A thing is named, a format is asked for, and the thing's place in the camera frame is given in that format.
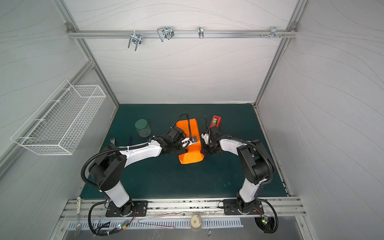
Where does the orange wrapping paper sheet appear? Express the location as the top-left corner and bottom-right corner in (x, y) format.
(179, 119), (204, 165)

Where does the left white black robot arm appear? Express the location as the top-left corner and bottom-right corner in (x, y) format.
(81, 127), (197, 216)

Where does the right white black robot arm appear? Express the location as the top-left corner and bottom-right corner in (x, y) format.
(201, 127), (275, 214)

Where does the red tape dispenser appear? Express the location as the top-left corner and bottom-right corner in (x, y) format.
(210, 116), (222, 128)

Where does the blue serrated knife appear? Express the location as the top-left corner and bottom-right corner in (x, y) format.
(128, 136), (133, 146)

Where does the white slotted vent strip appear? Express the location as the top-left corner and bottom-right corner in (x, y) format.
(65, 218), (244, 231)

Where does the white power strip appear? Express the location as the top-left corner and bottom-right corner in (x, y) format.
(77, 197), (81, 215)

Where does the left metal u-bolt clamp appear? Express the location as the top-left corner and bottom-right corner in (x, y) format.
(128, 33), (142, 51)

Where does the metal u-bolt clamp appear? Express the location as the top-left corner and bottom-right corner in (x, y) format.
(157, 26), (175, 42)
(128, 33), (142, 51)

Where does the middle metal u-bolt clamp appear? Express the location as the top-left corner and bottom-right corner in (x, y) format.
(157, 26), (175, 42)

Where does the fork hanging at front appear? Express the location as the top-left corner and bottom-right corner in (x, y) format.
(74, 214), (82, 238)

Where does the right metal bolt clamp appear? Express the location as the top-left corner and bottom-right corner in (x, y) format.
(260, 27), (287, 39)

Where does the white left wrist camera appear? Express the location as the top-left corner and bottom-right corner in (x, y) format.
(182, 137), (198, 145)

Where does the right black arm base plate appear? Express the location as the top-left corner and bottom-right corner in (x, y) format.
(218, 198), (264, 216)

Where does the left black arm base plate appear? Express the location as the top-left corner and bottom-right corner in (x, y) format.
(106, 200), (148, 218)

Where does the left black base cable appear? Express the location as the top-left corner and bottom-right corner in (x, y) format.
(87, 200), (136, 237)

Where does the black base cable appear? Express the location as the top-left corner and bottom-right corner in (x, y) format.
(87, 200), (136, 237)
(254, 197), (279, 234)

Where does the right black base cable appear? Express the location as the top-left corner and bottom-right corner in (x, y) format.
(254, 197), (279, 234)

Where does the white wire basket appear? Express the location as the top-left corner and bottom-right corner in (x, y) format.
(10, 80), (106, 156)

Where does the small metal bracket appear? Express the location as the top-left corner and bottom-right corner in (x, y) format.
(198, 27), (204, 39)

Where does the aluminium crossbar rail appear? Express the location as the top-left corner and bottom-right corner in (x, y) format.
(67, 29), (299, 39)

